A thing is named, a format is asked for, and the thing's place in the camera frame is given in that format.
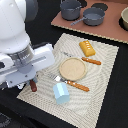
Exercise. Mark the dark grey pot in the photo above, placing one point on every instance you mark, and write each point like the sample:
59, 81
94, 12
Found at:
70, 9

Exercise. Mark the wooden handled knife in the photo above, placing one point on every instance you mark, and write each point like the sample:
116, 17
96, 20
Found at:
83, 58

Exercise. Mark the beige round plate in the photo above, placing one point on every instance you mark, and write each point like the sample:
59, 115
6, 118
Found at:
73, 69

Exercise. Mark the wooden handled fork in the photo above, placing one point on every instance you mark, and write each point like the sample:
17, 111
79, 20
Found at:
74, 84

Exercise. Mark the beige bowl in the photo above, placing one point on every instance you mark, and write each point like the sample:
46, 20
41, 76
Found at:
124, 16

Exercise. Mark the beige woven placemat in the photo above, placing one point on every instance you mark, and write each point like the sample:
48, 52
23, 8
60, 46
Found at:
73, 88

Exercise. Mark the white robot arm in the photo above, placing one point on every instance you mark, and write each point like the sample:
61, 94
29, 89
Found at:
13, 16

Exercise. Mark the brown toy sausage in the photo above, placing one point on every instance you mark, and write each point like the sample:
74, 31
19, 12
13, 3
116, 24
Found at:
33, 86

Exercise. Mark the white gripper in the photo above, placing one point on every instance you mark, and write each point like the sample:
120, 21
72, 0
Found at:
21, 67

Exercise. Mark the dark grey saucepan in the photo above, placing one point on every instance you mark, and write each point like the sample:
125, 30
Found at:
92, 17

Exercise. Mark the yellow toy bread loaf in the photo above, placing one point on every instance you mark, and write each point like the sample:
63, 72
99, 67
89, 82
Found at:
87, 48

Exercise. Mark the light blue cup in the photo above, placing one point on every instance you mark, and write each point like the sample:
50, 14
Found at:
61, 93

